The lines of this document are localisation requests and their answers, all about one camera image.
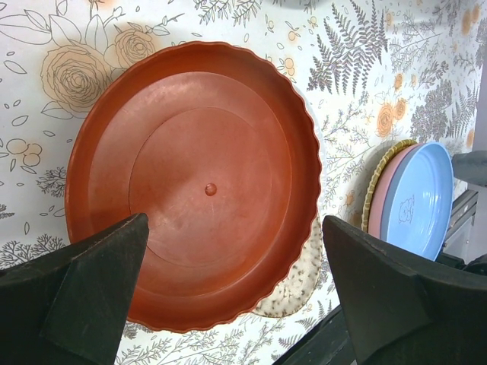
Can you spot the floral patterned table mat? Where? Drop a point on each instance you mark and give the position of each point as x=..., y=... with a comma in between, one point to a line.
x=375, y=73

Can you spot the yellow woven plate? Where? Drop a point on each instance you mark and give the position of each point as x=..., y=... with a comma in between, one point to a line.
x=389, y=155

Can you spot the white ribbed deep plate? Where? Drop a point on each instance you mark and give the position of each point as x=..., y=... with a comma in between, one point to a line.
x=322, y=149

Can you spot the brown speckled saucer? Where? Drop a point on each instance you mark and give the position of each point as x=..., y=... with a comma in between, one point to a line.
x=292, y=293

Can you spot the pink plate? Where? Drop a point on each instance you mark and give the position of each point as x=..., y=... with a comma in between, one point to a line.
x=376, y=194

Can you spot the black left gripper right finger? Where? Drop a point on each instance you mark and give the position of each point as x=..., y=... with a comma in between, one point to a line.
x=400, y=308

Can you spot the light blue plate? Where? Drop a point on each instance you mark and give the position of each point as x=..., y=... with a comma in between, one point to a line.
x=432, y=182

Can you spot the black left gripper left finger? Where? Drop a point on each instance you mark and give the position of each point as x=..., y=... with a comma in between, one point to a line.
x=70, y=306

